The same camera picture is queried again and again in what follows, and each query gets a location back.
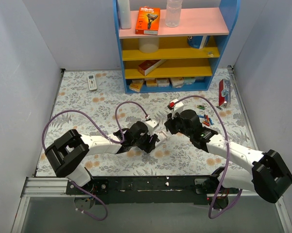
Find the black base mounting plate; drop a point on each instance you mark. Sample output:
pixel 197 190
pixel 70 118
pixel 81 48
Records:
pixel 153 189

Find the yellow red small box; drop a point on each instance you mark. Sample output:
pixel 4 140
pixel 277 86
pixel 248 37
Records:
pixel 136 85

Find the white air conditioner remote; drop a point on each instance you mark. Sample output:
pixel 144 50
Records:
pixel 92 85

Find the red toothpaste box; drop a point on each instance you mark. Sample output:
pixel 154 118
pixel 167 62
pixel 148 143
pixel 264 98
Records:
pixel 224 93

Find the blue shelf unit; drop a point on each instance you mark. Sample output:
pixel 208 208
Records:
pixel 182 60

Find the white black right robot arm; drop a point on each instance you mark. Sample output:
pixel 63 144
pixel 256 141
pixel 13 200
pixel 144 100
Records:
pixel 262 172

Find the orange razor box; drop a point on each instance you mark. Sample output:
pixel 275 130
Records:
pixel 148 21

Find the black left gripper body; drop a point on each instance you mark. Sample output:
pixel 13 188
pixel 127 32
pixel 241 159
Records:
pixel 150 142

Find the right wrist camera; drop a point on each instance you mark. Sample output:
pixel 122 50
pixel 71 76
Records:
pixel 176 106

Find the red orange battery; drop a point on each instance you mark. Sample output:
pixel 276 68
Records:
pixel 207 121

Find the white translucent cup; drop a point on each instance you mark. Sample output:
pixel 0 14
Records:
pixel 148 45

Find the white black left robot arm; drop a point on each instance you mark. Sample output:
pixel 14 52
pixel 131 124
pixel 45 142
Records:
pixel 66 153

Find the aluminium frame rail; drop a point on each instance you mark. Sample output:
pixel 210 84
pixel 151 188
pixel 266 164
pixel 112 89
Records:
pixel 44 187

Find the clear plastic bottle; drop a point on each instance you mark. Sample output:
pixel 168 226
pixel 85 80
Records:
pixel 173 12

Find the tissue pack green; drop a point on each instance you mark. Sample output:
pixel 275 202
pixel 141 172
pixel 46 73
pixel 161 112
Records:
pixel 189 80

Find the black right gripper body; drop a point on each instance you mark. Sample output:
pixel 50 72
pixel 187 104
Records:
pixel 172 124

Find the white bottle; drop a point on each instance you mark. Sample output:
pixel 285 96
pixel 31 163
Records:
pixel 124 13

